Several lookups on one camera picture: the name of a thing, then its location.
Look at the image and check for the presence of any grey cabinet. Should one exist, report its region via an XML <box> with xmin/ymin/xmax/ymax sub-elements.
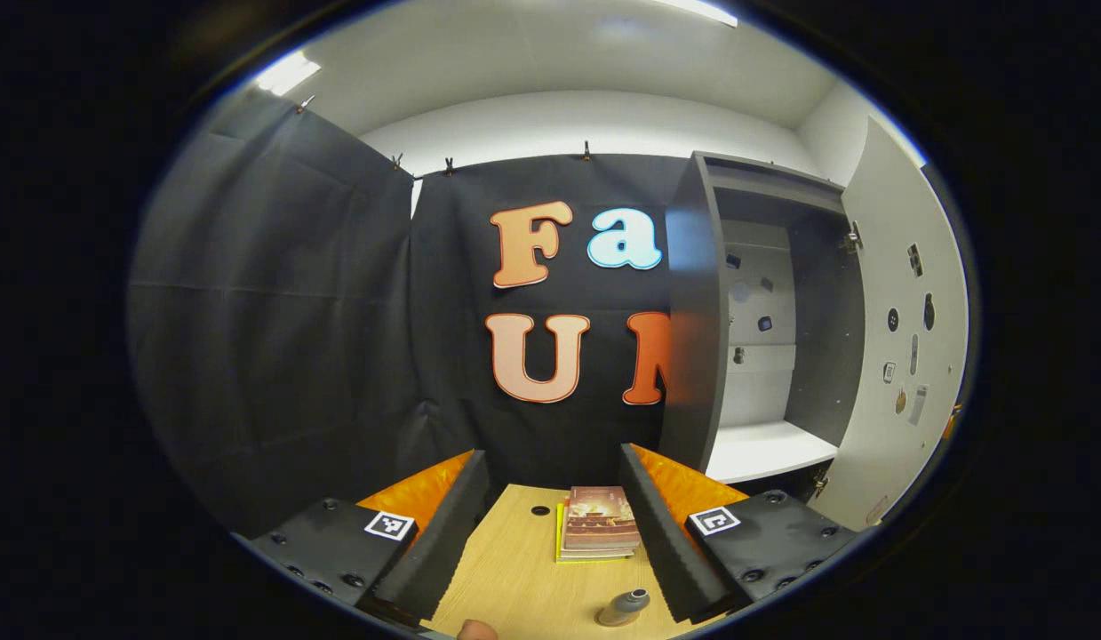
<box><xmin>658</xmin><ymin>151</ymin><xmax>866</xmax><ymax>499</ymax></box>

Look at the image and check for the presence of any yellow book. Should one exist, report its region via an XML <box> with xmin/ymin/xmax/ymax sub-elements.
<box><xmin>554</xmin><ymin>502</ymin><xmax>635</xmax><ymax>564</ymax></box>

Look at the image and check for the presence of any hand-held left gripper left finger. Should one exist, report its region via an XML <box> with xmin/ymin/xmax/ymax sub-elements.
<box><xmin>233</xmin><ymin>449</ymin><xmax>491</xmax><ymax>623</ymax></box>

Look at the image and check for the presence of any row of black cloth clips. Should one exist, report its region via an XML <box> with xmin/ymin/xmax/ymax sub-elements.
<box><xmin>292</xmin><ymin>93</ymin><xmax>595</xmax><ymax>174</ymax></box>

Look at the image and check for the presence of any red cover book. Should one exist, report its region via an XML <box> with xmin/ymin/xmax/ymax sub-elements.
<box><xmin>563</xmin><ymin>485</ymin><xmax>642</xmax><ymax>552</ymax></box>

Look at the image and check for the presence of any small ceiling light panel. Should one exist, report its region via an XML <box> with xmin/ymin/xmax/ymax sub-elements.
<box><xmin>255</xmin><ymin>51</ymin><xmax>322</xmax><ymax>97</ymax></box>

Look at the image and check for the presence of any white cabinet door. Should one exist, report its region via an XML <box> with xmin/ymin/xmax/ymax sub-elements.
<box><xmin>808</xmin><ymin>116</ymin><xmax>970</xmax><ymax>534</ymax></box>

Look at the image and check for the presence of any silver bottle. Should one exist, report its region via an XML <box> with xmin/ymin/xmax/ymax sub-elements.
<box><xmin>596</xmin><ymin>588</ymin><xmax>651</xmax><ymax>628</ymax></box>

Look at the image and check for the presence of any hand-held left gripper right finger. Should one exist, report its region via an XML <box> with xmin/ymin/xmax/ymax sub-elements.
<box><xmin>619</xmin><ymin>443</ymin><xmax>862</xmax><ymax>623</ymax></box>

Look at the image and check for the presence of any black backdrop cloth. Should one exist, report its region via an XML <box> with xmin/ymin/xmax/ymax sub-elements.
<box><xmin>128</xmin><ymin>89</ymin><xmax>693</xmax><ymax>534</ymax></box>

